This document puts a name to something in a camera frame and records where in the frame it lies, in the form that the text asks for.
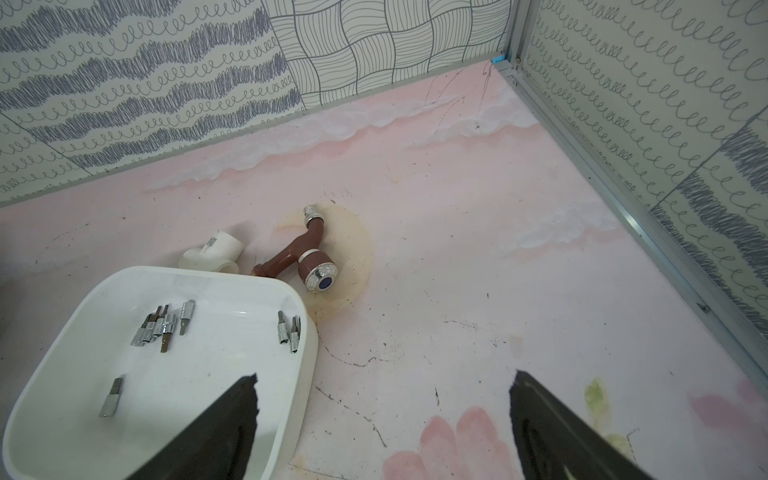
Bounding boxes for silver bit box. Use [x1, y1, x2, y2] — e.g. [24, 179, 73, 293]
[99, 375, 125, 418]

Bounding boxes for white plastic storage box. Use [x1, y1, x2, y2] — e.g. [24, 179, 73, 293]
[2, 266, 318, 479]

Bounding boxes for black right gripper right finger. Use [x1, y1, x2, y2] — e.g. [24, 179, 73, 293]
[509, 370, 649, 480]

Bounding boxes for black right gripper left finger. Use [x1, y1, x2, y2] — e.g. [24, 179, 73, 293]
[130, 375, 259, 480]

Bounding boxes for maroon faucet valve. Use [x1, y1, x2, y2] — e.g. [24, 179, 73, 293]
[251, 205, 339, 292]

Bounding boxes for silver bit pile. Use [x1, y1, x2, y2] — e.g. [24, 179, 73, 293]
[130, 314, 155, 347]

